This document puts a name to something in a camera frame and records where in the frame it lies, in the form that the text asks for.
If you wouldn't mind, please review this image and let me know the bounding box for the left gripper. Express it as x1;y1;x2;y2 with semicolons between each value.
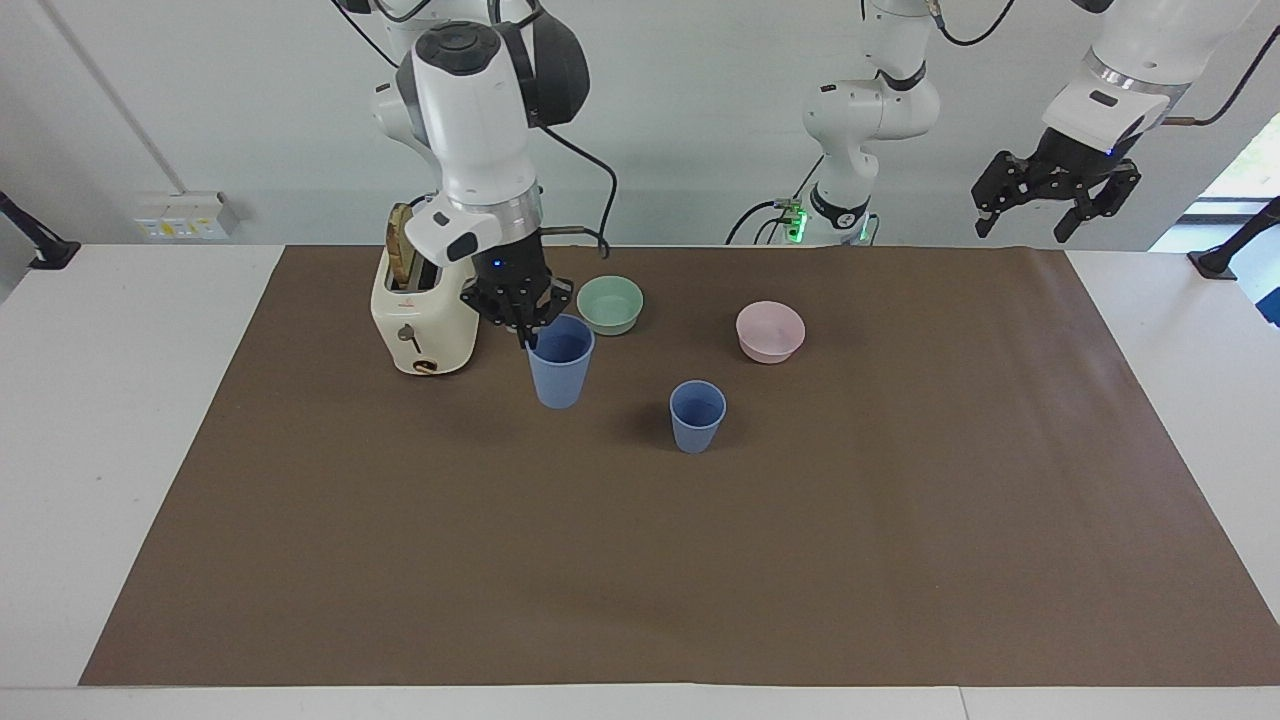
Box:
971;126;1144;245

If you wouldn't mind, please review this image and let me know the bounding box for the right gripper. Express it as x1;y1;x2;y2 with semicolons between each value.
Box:
461;229;576;350

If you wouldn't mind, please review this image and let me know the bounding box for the blue plastic cup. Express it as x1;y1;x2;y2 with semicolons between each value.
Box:
668;379;729;456
526;313;597;411

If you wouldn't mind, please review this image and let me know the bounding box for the green plastic bowl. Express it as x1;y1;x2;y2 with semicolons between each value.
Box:
576;275;645;337

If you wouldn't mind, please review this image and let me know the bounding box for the cream toaster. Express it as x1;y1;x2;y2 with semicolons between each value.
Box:
369;205;483;378

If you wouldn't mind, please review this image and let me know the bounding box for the bread slice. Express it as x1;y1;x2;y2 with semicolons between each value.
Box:
387;202;417;288

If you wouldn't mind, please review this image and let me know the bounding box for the black stand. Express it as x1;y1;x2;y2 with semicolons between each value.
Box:
0;189;82;272
1187;194;1280;282

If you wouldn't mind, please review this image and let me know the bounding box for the pink plastic bowl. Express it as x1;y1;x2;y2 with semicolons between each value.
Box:
735;300;807;365

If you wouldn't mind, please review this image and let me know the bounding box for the black cable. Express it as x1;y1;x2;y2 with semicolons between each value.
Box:
533;118;620;260
725;155;827;247
928;0;992;48
1163;24;1280;128

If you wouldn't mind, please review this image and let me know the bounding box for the white wall socket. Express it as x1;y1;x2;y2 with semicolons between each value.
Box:
132;191;243;244

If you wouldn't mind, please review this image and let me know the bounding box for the white wall conduit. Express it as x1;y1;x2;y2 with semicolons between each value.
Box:
38;0;188;197

